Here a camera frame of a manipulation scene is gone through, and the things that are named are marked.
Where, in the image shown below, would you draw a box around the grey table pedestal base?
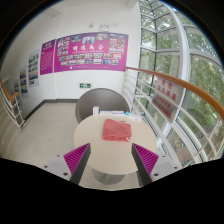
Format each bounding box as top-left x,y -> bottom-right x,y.
91,167 -> 126,186

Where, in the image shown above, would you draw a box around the red lettered danger sign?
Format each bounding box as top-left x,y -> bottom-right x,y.
151,76 -> 185,123

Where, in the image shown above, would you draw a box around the large magenta photo poster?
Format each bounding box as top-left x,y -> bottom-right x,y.
53,31 -> 129,73

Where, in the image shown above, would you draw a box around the white stair railing orange handrail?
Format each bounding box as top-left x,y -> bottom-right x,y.
0,77 -> 26,131

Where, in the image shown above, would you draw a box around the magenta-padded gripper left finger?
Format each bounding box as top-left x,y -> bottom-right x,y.
41,143 -> 92,186

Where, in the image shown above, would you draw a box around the long white cyan box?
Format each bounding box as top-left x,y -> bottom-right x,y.
124,111 -> 143,122

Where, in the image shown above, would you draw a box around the salmon pink towel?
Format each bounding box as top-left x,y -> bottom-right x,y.
101,118 -> 133,143

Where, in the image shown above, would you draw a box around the grey tub chair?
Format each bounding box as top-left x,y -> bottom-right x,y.
74,87 -> 131,124

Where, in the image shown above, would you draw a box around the narrow magenta text poster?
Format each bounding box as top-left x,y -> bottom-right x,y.
39,39 -> 56,76

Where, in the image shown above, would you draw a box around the wall photo panel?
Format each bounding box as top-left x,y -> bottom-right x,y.
18,65 -> 30,99
27,49 -> 41,88

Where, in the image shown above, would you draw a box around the white railing with orange handrail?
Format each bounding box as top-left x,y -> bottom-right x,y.
122,66 -> 224,164

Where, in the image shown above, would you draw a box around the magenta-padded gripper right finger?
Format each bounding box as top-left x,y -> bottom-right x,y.
131,143 -> 183,186

